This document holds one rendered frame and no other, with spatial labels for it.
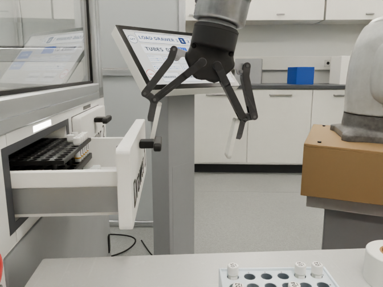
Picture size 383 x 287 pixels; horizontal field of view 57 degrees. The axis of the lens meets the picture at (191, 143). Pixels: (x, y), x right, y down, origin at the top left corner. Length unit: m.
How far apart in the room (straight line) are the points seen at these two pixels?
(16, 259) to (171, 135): 1.06
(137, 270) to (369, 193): 0.50
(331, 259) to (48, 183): 0.40
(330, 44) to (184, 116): 3.11
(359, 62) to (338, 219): 0.36
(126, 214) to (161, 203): 1.14
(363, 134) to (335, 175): 0.13
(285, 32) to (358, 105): 3.47
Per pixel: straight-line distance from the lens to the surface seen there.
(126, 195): 0.46
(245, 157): 3.62
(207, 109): 3.51
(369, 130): 0.88
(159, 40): 1.50
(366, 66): 0.88
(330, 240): 0.93
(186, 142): 1.57
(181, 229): 1.67
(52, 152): 0.58
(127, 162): 0.45
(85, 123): 0.82
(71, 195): 0.49
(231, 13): 0.58
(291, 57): 4.27
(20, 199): 0.51
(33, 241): 0.59
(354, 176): 0.79
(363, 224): 0.91
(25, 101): 0.55
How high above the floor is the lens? 1.02
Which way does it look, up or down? 11 degrees down
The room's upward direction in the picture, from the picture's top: straight up
